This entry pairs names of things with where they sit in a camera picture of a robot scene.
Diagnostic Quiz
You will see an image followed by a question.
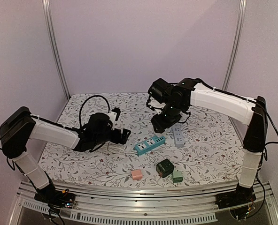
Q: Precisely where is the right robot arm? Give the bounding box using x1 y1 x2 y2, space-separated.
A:
147 78 268 204

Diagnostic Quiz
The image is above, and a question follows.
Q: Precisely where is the pink plug adapter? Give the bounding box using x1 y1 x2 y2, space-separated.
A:
131 169 143 180

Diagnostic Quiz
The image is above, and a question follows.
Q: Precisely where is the floral patterned table mat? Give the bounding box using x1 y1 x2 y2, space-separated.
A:
39 93 244 188

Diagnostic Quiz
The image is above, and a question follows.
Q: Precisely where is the aluminium front rail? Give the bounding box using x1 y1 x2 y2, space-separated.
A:
8 180 278 225

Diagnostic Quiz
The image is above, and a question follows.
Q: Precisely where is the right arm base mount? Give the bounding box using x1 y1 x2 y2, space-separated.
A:
215 185 256 220

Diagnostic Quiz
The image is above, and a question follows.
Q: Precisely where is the left aluminium frame post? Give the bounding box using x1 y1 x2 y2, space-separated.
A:
42 0 71 99

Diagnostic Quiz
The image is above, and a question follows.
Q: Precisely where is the white coiled power cable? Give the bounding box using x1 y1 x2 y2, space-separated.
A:
106 142 137 157

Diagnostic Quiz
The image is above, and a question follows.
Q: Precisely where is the aluminium frame post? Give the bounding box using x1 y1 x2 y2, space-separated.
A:
42 0 71 99
222 0 247 91

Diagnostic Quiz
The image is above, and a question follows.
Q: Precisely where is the dark green cube adapter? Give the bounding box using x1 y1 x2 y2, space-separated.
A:
156 158 175 178

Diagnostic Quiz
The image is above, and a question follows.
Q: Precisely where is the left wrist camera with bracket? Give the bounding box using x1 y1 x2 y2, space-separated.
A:
107 107 121 130

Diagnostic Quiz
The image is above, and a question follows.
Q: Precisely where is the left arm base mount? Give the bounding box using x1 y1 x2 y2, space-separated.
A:
34 189 76 208

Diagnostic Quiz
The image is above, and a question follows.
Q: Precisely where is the light green plug adapter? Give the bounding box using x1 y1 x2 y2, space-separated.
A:
172 171 183 185

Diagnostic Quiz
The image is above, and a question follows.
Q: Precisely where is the teal power strip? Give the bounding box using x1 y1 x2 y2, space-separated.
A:
134 135 166 156

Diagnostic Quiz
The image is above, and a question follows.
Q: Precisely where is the right aluminium frame post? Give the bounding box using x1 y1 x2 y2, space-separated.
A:
222 0 247 91

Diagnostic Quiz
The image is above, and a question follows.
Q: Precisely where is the light blue power strip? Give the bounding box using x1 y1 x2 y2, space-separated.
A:
172 124 185 147

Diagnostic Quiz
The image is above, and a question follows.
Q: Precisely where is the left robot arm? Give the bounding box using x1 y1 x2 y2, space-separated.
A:
0 106 131 203

